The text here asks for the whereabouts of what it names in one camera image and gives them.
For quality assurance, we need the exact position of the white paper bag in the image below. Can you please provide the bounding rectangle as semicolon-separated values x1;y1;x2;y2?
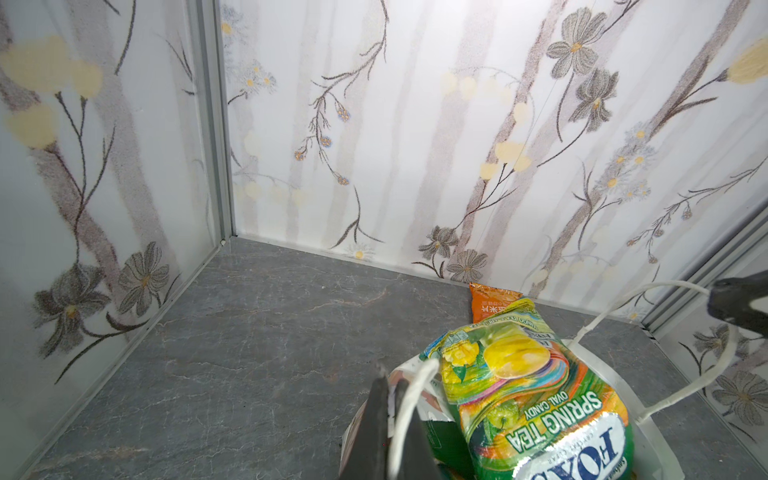
338;280;740;480

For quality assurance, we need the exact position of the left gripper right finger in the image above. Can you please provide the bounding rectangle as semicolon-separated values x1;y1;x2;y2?
392;379;443;480

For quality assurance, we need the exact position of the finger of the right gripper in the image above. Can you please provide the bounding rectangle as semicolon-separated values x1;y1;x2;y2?
707;277;767;337

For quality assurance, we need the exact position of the orange chip bag by wall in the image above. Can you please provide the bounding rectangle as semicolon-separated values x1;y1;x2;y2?
470;283;523;324

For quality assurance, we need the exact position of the green Fox's candy bag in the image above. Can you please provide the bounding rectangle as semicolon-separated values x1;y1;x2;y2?
422;420;476;480
420;298;635;479

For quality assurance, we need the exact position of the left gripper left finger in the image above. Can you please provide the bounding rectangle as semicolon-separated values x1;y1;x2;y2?
339;376;389;480

